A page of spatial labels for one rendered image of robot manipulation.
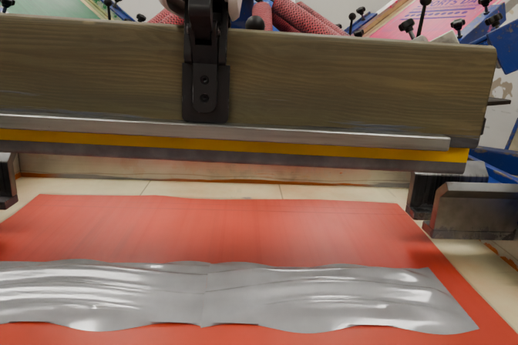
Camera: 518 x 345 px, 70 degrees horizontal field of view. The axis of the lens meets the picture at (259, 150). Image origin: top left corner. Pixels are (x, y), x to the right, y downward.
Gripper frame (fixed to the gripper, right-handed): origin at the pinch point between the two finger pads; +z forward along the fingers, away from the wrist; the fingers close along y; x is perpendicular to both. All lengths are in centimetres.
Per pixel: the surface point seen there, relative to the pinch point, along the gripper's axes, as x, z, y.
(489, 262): 24.4, 13.4, 0.4
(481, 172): 25.3, 6.8, -4.4
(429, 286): 17.2, 13.3, 4.2
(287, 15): 13, -12, -70
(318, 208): 11.6, 13.5, -10.1
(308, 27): 18, -10, -67
